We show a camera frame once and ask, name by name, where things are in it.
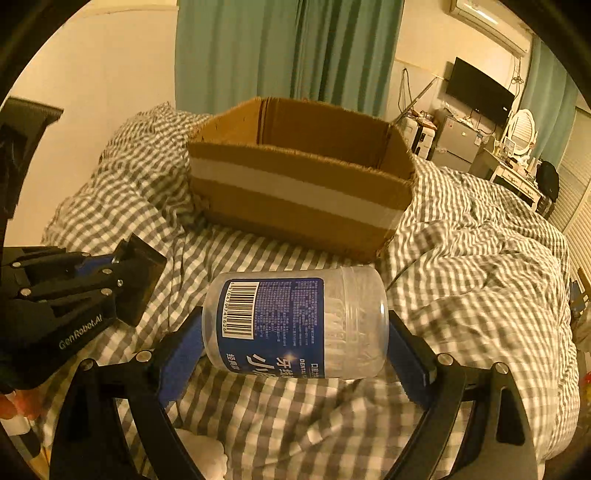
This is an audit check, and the teal window curtain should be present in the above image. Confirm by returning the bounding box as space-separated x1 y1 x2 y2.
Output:
524 34 580 171

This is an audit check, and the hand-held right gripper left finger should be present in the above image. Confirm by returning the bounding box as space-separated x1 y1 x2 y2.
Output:
50 318 206 480

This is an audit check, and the small grey fridge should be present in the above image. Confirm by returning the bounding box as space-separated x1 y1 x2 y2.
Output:
431 113 483 174

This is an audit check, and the white vanity mirror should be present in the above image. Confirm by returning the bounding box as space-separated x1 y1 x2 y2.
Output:
505 109 537 158

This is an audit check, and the white dressing table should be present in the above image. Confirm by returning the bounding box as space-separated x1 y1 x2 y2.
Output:
489 159 546 210

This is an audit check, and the black television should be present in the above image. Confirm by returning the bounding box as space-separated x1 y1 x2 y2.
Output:
445 56 516 126

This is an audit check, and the cardboard box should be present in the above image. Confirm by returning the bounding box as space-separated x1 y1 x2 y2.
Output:
186 96 417 263

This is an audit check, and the grey checked blanket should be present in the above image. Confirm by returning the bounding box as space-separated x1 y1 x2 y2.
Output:
41 102 581 480

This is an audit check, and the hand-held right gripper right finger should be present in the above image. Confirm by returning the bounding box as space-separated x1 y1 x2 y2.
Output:
369 310 539 480

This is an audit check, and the person's left hand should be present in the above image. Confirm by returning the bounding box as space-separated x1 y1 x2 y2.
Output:
0 388 42 422

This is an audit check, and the black bag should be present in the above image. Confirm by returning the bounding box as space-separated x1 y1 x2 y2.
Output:
537 161 560 204

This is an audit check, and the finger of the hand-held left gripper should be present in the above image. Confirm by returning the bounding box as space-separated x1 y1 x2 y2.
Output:
81 233 168 328

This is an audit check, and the white cloth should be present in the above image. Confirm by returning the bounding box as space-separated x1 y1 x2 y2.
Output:
178 429 229 480

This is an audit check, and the clear jar with blue label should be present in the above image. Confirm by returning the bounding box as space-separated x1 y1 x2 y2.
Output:
202 266 389 380

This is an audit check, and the white air conditioner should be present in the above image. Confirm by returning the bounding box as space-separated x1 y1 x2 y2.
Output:
450 0 531 56

